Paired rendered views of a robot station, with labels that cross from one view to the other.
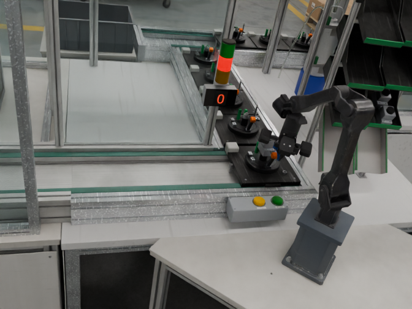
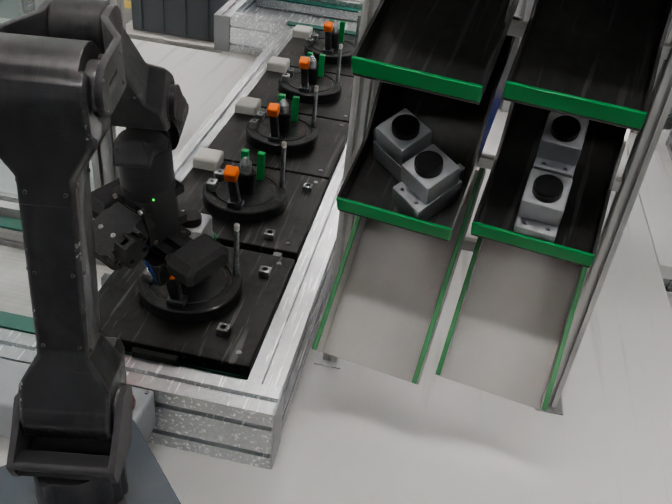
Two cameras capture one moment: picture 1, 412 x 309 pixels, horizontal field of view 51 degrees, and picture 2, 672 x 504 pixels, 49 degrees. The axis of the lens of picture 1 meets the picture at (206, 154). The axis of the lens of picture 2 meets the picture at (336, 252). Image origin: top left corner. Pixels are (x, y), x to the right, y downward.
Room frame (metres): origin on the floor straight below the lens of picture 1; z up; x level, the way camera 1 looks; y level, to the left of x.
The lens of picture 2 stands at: (0.78, -0.76, 1.63)
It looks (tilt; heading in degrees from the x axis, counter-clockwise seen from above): 35 degrees down; 27
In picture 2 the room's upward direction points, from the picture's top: 7 degrees clockwise
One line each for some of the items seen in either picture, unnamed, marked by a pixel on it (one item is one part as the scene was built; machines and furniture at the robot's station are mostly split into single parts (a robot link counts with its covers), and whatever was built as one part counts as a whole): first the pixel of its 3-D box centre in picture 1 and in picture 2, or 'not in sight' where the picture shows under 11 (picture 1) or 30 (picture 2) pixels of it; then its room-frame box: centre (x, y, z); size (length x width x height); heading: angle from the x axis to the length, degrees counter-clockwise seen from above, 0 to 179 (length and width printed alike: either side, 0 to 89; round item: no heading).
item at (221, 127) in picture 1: (244, 119); (245, 178); (1.65, -0.14, 1.01); 0.24 x 0.24 x 0.13; 19
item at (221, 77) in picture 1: (222, 75); not in sight; (1.45, -0.01, 1.28); 0.05 x 0.05 x 0.05
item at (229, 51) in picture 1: (227, 49); not in sight; (1.45, -0.01, 1.38); 0.05 x 0.05 x 0.05
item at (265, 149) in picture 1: (266, 142); (193, 233); (1.42, -0.22, 1.06); 0.08 x 0.04 x 0.07; 20
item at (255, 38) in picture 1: (270, 35); not in sight; (2.84, -0.27, 1.01); 0.24 x 0.24 x 0.13; 19
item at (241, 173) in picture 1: (261, 165); (191, 296); (1.41, -0.22, 0.96); 0.24 x 0.24 x 0.02; 19
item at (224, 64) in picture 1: (225, 62); not in sight; (1.45, -0.01, 1.33); 0.05 x 0.05 x 0.05
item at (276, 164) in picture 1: (262, 160); (191, 285); (1.41, -0.22, 0.98); 0.14 x 0.14 x 0.02
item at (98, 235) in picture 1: (226, 129); (271, 206); (1.83, -0.08, 0.84); 1.50 x 1.41 x 0.03; 109
